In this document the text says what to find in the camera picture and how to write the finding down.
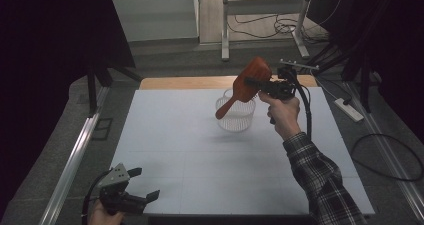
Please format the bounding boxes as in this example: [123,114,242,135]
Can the tangle of black cables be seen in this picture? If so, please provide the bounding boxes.
[227,12,330,43]

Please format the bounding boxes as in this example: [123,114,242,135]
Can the black tripod legs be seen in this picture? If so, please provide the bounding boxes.
[309,40,375,115]

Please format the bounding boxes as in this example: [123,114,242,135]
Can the thin white power cable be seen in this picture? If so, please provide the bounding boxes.
[312,74,342,101]

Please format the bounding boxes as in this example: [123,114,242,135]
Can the brown wooden hairbrush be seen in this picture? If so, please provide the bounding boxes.
[214,56,273,121]

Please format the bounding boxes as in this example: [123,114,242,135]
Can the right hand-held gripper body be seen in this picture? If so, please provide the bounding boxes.
[260,59,320,102]

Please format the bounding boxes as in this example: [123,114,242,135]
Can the white power strip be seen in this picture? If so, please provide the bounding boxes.
[333,97,365,123]

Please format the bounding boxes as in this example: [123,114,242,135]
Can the black looped floor cable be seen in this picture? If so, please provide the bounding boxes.
[349,132,424,183]

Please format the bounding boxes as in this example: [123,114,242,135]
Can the person's right hand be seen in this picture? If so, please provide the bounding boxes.
[258,91,303,142]

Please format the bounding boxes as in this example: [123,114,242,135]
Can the white metal desk frame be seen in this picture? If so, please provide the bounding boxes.
[221,0,316,62]

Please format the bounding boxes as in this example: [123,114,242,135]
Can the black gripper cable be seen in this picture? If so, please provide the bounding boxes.
[287,69,313,142]
[81,169,112,225]

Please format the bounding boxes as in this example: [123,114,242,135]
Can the person's left hand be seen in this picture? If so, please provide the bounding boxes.
[87,199,126,225]

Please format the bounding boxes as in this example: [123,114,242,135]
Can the white plastic mesh basket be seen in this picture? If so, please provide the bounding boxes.
[215,88,257,133]

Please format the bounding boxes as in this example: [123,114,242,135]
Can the black floor plate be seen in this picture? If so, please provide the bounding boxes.
[91,117,114,142]

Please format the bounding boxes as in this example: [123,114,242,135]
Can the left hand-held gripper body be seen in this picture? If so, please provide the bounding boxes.
[97,162,148,216]

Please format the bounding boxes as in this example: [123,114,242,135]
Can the black curtain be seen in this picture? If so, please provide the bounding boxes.
[305,0,424,144]
[0,0,136,216]

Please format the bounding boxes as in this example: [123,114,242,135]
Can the black metal stand legs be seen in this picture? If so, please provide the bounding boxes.
[85,66,145,118]

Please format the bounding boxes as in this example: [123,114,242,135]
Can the white cabinet panel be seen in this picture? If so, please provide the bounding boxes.
[110,0,200,43]

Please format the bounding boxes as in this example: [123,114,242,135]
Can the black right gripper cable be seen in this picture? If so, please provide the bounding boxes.
[287,69,313,142]

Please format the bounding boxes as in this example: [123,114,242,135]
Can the aluminium floor rail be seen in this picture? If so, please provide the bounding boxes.
[343,80,424,221]
[37,86,112,225]

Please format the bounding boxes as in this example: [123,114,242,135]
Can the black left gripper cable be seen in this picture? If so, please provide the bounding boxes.
[81,169,112,225]

